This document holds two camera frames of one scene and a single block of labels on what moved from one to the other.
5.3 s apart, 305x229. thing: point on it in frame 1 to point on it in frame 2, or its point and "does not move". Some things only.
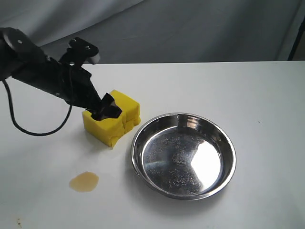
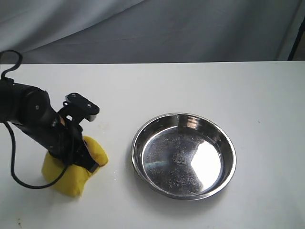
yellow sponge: (109, 130) to (71, 182)
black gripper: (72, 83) to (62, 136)
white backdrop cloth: (162, 31) does not move
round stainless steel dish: (183, 156) does not move
